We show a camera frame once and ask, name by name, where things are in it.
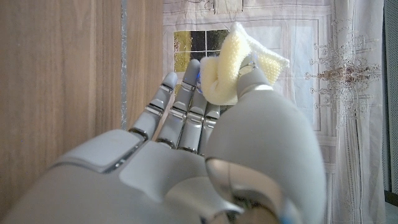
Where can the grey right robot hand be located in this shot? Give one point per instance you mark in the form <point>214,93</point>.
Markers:
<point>264,140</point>

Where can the pale yellow sponge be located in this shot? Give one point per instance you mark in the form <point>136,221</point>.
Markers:
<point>227,65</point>

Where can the printed window backdrop cloth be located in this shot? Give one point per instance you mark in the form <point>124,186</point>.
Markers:
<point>342,124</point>

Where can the grey perforated wall panel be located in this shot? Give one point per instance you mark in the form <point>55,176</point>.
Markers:
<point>391,93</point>

